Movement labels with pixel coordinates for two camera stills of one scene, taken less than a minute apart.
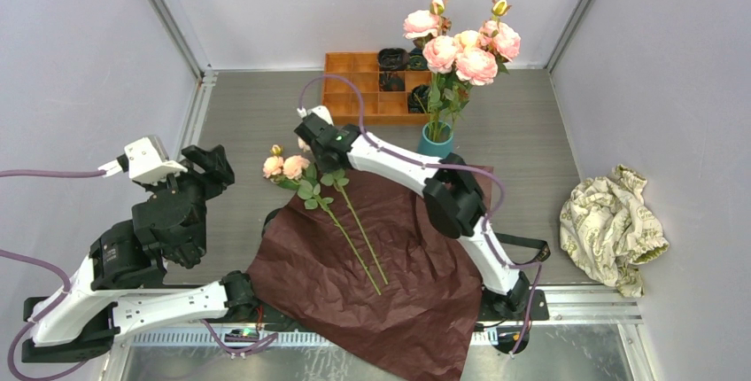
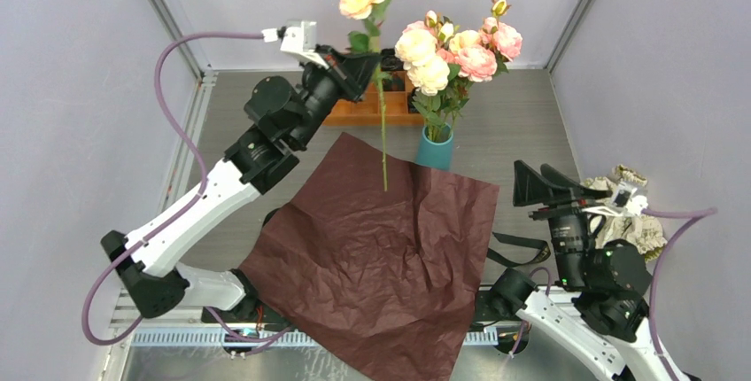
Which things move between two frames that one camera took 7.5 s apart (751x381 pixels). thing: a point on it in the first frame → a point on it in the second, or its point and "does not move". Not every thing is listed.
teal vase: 436,139 does not move
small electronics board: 242,335 does not move
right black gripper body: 323,164 → 566,217
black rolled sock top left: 393,59 does not move
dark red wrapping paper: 360,265 does not move
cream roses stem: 337,177 → 415,49
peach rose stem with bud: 501,41 → 464,38
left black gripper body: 205,184 → 341,77
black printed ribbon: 525,242 does not move
